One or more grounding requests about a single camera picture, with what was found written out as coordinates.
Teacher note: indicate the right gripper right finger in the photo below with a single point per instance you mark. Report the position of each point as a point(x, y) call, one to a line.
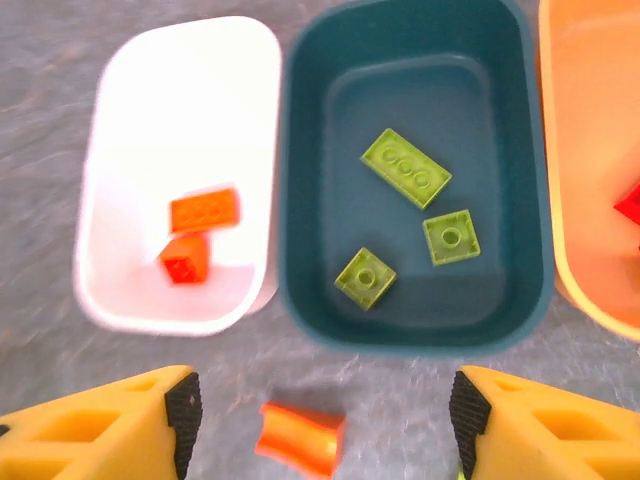
point(550, 440)

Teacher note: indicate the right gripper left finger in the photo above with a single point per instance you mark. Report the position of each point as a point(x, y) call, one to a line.
point(90, 440)

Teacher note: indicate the square orange lego brick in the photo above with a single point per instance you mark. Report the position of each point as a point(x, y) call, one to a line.
point(185, 260)

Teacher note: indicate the orange arch lego piece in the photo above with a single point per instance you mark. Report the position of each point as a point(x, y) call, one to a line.
point(300, 442)

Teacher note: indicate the square green lego brick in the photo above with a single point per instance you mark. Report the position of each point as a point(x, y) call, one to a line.
point(365, 278)
point(451, 236)

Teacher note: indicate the red lego brick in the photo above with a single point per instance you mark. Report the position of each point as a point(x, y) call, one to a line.
point(629, 205)

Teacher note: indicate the long orange lego brick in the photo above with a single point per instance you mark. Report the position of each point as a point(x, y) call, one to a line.
point(205, 210)

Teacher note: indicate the long green lego brick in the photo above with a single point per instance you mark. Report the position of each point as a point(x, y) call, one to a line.
point(405, 167)

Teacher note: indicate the orange plastic container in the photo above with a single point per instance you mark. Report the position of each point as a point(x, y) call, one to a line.
point(590, 125)

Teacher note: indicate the white plastic container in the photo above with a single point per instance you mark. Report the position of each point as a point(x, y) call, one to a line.
point(190, 125)

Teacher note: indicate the dark teal plastic container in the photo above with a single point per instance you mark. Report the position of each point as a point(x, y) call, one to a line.
point(410, 90)

